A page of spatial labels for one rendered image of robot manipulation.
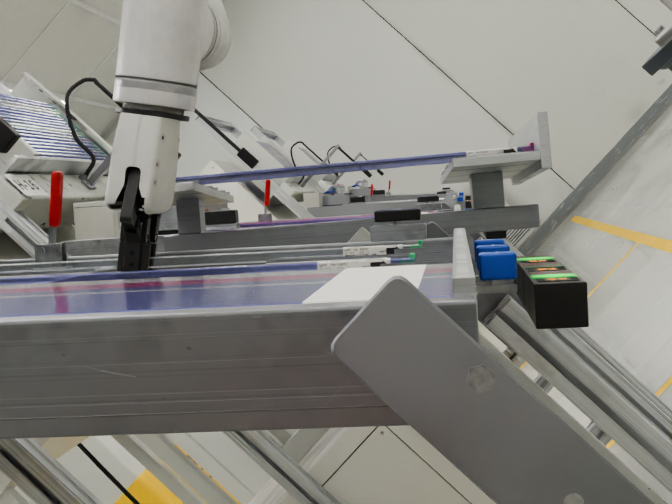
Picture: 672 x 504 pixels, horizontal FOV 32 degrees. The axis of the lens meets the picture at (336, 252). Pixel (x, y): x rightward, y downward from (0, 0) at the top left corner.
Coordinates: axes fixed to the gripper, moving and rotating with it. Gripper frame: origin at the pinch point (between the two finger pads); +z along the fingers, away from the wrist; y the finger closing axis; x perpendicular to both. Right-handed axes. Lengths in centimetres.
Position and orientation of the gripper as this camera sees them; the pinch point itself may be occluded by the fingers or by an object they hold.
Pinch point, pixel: (136, 261)
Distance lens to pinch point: 122.7
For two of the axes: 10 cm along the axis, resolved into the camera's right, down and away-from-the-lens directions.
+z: -1.2, 9.9, 0.7
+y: -1.0, 0.6, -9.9
